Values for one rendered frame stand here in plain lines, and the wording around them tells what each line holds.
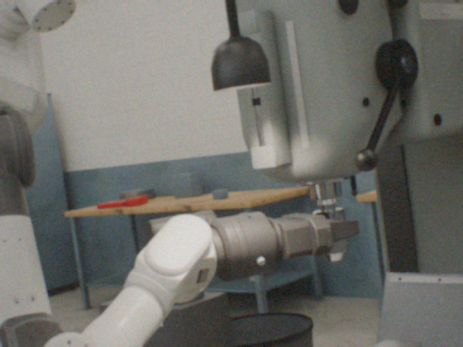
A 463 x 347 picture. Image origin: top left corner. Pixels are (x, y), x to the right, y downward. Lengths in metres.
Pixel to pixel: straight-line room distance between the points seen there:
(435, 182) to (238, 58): 0.66
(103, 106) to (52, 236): 1.41
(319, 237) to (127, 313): 0.29
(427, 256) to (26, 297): 0.85
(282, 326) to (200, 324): 2.04
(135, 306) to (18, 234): 0.17
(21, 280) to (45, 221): 7.55
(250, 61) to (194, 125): 6.35
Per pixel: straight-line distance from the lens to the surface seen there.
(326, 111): 1.12
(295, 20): 1.14
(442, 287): 1.58
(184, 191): 7.06
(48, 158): 8.58
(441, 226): 1.58
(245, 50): 1.01
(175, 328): 1.45
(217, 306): 1.50
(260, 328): 3.52
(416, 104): 1.26
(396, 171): 1.60
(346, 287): 6.56
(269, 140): 1.12
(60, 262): 8.63
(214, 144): 7.20
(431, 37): 1.29
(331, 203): 1.23
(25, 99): 1.14
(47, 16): 1.13
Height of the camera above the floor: 1.40
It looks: 3 degrees down
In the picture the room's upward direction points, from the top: 8 degrees counter-clockwise
